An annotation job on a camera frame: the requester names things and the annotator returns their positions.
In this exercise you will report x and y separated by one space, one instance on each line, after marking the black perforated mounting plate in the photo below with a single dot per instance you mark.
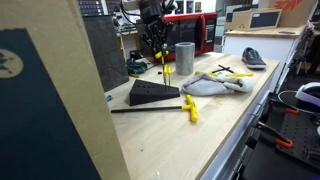
300 130

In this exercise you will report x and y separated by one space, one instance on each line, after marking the white counter with wood top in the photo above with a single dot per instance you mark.
280 43

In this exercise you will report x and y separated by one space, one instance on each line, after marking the dark grey mesh panel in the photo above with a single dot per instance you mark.
105 50

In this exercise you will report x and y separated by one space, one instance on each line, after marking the small blue object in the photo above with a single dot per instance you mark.
108 98

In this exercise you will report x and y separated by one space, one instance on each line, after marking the black parts drawer organizer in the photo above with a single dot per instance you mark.
90 6
113 5

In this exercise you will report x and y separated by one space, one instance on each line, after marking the cardboard box with black panel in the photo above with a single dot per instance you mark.
240 20

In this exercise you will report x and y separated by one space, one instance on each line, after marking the flat black oval disc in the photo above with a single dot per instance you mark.
286 32

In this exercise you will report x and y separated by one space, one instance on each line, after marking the black wedge tool stand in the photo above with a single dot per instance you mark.
150 95

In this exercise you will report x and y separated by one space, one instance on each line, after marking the grey canvas sneaker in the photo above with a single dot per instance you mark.
253 58

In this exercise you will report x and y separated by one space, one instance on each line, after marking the grey metal cylinder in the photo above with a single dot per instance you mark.
185 60

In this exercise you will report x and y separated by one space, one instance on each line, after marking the black clamp orange tip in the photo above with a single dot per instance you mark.
285 144
292 111

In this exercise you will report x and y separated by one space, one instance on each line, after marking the cardboard box with red print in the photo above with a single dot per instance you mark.
300 16

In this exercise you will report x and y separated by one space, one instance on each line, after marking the white drawer workbench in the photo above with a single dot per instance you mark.
230 156

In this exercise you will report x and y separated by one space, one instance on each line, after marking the white crumpled cloth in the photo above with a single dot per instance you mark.
206 86

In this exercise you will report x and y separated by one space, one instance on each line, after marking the red and black microwave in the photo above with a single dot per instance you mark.
200 33

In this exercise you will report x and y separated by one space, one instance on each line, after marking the white machine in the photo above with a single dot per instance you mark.
128 23

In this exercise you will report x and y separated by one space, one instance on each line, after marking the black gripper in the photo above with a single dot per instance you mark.
153 20

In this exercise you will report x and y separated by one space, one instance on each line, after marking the wooden shelf bench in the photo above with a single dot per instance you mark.
122 46

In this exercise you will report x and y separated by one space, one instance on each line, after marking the large cardboard box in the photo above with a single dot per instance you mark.
83 83

